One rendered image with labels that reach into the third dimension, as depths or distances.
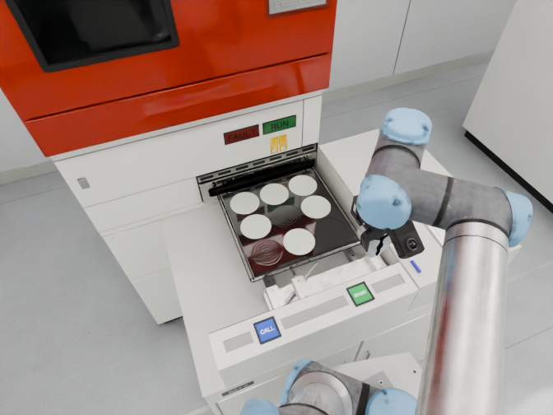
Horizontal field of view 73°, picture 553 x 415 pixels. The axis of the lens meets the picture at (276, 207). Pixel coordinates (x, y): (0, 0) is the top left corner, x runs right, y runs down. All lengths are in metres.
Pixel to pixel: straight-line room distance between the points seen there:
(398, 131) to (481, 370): 0.34
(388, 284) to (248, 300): 0.41
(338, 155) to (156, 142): 0.61
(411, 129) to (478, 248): 0.20
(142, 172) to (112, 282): 1.20
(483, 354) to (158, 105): 0.89
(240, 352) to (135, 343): 1.22
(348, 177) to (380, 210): 0.75
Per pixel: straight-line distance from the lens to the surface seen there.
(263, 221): 1.23
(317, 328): 0.98
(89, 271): 2.44
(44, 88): 1.02
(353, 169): 1.32
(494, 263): 0.51
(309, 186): 1.33
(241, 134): 1.23
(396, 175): 0.55
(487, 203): 0.56
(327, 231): 1.21
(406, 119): 0.62
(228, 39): 1.01
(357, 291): 1.03
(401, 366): 1.14
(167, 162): 1.23
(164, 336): 2.10
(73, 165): 1.21
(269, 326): 0.98
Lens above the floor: 1.87
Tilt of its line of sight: 50 degrees down
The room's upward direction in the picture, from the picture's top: 2 degrees counter-clockwise
